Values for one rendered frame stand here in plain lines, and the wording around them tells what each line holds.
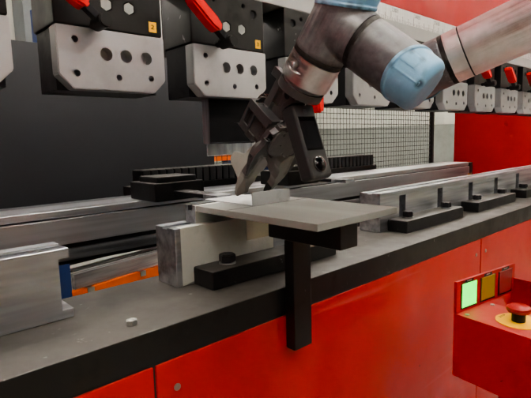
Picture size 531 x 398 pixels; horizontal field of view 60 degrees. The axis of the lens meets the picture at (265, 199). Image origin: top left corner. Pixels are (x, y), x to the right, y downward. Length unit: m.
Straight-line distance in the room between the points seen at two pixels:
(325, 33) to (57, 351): 0.50
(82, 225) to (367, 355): 0.60
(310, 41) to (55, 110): 0.73
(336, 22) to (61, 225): 0.61
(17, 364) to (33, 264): 0.13
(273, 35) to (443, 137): 7.65
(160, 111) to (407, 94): 0.86
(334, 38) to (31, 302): 0.51
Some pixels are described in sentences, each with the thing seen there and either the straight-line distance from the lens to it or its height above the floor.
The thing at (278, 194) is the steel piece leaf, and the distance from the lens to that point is 0.76.
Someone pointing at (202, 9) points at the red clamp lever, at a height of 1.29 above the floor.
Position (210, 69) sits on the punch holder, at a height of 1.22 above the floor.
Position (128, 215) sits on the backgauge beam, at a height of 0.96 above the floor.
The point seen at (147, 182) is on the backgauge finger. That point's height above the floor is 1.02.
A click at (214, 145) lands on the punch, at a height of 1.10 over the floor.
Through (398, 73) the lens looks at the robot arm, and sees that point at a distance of 0.59.
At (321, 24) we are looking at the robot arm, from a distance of 0.64.
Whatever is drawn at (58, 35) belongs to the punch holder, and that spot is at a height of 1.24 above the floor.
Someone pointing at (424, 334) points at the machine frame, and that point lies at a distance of 1.14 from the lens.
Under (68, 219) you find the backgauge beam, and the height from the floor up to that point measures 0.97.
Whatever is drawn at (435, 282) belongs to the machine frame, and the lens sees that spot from 1.14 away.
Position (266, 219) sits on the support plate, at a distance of 0.62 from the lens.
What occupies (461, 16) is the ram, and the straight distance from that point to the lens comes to 1.48.
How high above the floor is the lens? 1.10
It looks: 7 degrees down
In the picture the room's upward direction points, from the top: 2 degrees counter-clockwise
